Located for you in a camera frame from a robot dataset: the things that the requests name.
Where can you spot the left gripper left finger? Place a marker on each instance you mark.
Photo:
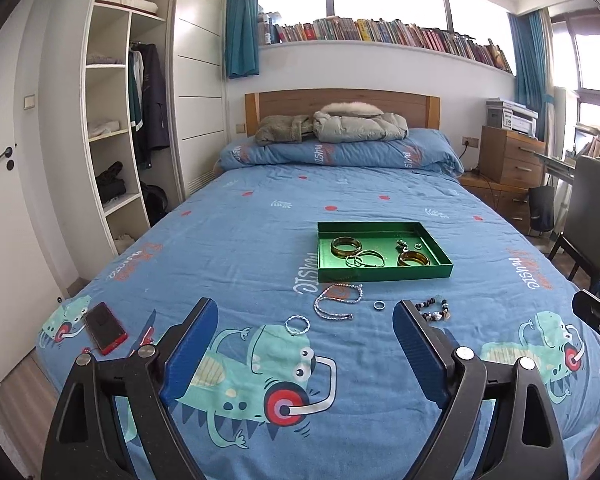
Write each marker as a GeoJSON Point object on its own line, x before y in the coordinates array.
{"type": "Point", "coordinates": [86, 440]}

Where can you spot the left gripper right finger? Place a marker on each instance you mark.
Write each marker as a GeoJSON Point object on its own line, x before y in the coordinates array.
{"type": "Point", "coordinates": [523, 441]}

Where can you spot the silver charm pendant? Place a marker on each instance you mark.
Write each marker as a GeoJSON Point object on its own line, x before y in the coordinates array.
{"type": "Point", "coordinates": [402, 246]}

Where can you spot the green jewelry tray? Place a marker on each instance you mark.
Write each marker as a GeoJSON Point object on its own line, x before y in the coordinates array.
{"type": "Point", "coordinates": [378, 259]}

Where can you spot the red smartphone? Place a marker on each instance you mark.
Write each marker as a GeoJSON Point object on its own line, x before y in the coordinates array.
{"type": "Point", "coordinates": [104, 328]}

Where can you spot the grey chair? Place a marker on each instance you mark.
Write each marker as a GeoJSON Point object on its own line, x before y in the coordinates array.
{"type": "Point", "coordinates": [580, 238]}

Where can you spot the wooden bedside table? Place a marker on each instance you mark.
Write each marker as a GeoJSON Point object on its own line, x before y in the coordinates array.
{"type": "Point", "coordinates": [509, 202]}

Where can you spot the glass desk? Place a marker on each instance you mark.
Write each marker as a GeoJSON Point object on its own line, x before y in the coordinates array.
{"type": "Point", "coordinates": [554, 167]}

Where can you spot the blue cartoon bed cover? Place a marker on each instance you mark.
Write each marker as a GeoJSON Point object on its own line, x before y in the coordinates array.
{"type": "Point", "coordinates": [306, 381]}

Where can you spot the wooden drawer cabinet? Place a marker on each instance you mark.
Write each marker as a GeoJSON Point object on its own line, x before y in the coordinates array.
{"type": "Point", "coordinates": [510, 158]}

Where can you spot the black bag in wardrobe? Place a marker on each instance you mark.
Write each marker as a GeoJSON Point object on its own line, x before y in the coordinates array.
{"type": "Point", "coordinates": [156, 203]}

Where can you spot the amber bangle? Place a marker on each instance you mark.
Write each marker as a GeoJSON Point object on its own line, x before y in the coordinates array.
{"type": "Point", "coordinates": [413, 256]}

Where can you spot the black clothes on shelf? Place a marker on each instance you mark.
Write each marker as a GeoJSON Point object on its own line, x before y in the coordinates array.
{"type": "Point", "coordinates": [109, 184]}

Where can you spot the white printer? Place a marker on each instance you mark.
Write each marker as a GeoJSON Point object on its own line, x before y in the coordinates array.
{"type": "Point", "coordinates": [512, 116]}

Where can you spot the blue folded duvet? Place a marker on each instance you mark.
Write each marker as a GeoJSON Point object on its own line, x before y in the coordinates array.
{"type": "Point", "coordinates": [421, 149]}

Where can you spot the brown wide bangle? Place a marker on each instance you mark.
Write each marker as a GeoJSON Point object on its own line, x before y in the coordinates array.
{"type": "Point", "coordinates": [344, 247]}

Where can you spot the wooden headboard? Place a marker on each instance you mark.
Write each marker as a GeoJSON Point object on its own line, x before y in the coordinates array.
{"type": "Point", "coordinates": [419, 111]}

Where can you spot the hanging dark coat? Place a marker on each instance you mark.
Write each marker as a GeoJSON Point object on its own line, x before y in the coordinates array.
{"type": "Point", "coordinates": [147, 103]}

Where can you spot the white open shelf wardrobe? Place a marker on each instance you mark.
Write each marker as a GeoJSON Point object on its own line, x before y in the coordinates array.
{"type": "Point", "coordinates": [108, 127]}

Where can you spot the olive green jacket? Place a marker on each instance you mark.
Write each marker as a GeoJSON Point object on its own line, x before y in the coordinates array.
{"type": "Point", "coordinates": [284, 129]}

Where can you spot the right teal curtain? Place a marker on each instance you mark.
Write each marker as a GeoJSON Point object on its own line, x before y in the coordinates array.
{"type": "Point", "coordinates": [533, 49]}

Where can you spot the teal curtain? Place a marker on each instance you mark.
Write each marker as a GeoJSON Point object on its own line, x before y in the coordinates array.
{"type": "Point", "coordinates": [241, 39]}
{"type": "Point", "coordinates": [533, 49]}

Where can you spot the white sliding wardrobe door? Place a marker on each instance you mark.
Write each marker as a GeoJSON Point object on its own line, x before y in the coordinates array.
{"type": "Point", "coordinates": [198, 90]}

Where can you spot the grey puffer jacket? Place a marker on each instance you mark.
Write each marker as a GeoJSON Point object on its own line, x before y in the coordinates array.
{"type": "Point", "coordinates": [348, 122]}

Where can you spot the left teal curtain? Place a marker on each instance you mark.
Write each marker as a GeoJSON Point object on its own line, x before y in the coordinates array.
{"type": "Point", "coordinates": [241, 39]}

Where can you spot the row of books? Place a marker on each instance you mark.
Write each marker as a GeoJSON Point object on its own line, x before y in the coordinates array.
{"type": "Point", "coordinates": [395, 32]}

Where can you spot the wall power socket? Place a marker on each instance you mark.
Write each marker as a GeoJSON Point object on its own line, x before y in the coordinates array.
{"type": "Point", "coordinates": [471, 141]}

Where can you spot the black door handle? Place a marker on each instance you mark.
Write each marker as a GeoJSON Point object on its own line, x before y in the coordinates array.
{"type": "Point", "coordinates": [6, 157]}

